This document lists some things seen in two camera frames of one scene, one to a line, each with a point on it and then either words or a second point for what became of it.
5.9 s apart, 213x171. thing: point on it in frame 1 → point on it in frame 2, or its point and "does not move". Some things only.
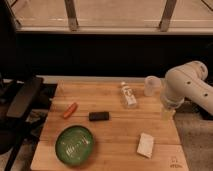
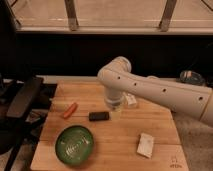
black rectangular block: (99, 116) does not move
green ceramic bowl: (74, 144) does not move
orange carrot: (70, 110) does not move
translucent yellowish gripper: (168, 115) → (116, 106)
